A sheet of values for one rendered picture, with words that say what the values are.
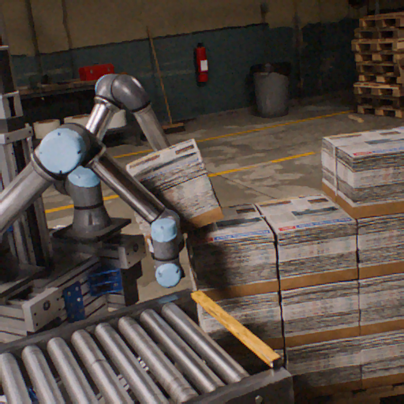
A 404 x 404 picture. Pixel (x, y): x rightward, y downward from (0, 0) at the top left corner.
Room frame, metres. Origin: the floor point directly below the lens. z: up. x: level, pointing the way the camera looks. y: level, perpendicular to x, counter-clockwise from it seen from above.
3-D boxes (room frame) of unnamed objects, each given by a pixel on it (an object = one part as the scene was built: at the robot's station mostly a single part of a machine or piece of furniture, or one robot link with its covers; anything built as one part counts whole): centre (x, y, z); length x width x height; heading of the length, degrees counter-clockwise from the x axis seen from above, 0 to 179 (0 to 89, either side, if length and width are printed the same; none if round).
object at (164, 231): (1.72, 0.12, 0.94); 0.11 x 0.08 x 0.11; 177
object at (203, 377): (1.35, 0.09, 0.77); 0.47 x 0.05 x 0.05; 24
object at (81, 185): (2.30, 0.44, 0.98); 0.13 x 0.12 x 0.14; 36
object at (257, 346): (1.40, -0.05, 0.81); 0.43 x 0.03 x 0.02; 24
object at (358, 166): (2.21, -0.65, 0.95); 0.38 x 0.29 x 0.23; 4
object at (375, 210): (2.20, -0.65, 0.86); 0.38 x 0.29 x 0.04; 4
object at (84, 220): (2.29, 0.44, 0.87); 0.15 x 0.15 x 0.10
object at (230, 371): (1.37, 0.03, 0.77); 0.47 x 0.05 x 0.05; 24
